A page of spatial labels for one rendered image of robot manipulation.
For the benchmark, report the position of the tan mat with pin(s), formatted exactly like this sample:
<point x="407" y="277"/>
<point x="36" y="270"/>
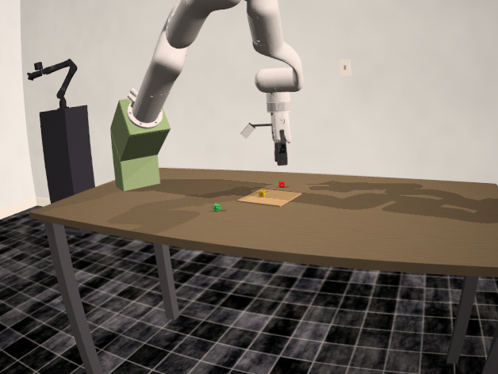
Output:
<point x="272" y="198"/>

